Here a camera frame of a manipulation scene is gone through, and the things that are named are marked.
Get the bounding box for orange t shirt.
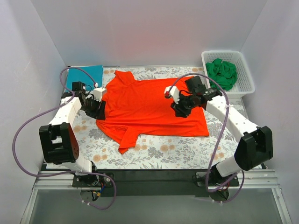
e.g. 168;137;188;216
96;70;209;154

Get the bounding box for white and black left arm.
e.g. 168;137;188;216
39;82;106;187

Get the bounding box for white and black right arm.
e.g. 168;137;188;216
164;73;273;188

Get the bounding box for folded teal t shirt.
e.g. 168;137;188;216
66;65;103;90

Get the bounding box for crumpled green t shirt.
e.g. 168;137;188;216
206;58;238;91

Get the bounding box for floral patterned table mat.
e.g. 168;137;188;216
73;67;238;169

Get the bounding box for white plastic basket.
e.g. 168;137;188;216
201;50;255;99

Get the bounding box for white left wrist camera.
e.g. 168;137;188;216
91;87;107;102

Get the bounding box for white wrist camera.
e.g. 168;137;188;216
91;87;107;102
164;86;180;104

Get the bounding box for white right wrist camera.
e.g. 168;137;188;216
164;86;180;104

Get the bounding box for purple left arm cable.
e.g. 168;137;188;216
12;66;117;210

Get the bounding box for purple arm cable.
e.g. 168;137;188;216
164;74;246;204
12;66;117;210

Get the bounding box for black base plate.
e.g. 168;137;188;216
72;169;240;198

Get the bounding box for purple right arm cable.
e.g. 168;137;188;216
164;74;246;204

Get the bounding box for aluminium frame rail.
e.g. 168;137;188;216
34;169;281;190

